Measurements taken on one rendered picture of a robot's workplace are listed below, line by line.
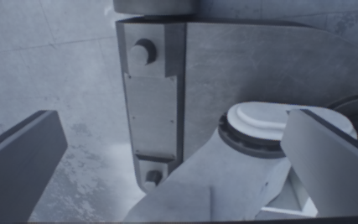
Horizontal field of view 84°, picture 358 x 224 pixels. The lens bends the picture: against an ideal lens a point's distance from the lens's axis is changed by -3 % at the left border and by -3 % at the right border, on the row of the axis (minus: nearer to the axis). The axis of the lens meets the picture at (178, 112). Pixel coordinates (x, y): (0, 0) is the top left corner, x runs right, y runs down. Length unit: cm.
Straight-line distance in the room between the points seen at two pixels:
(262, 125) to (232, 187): 11
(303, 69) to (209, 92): 20
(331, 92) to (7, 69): 104
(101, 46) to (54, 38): 17
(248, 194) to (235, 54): 28
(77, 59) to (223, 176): 63
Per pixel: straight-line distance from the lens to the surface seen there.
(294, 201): 50
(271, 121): 36
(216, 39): 45
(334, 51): 51
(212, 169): 31
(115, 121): 82
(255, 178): 32
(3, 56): 100
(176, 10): 44
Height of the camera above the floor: 61
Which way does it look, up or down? 59 degrees down
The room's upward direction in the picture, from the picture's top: 160 degrees counter-clockwise
